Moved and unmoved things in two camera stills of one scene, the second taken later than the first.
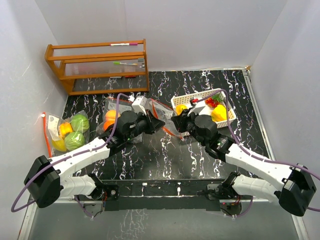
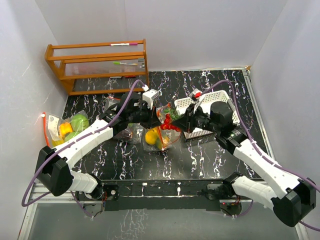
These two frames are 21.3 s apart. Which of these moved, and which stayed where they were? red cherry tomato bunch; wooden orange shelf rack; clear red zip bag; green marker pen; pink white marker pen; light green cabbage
Moved: red cherry tomato bunch
Stayed: green marker pen; light green cabbage; clear red zip bag; wooden orange shelf rack; pink white marker pen
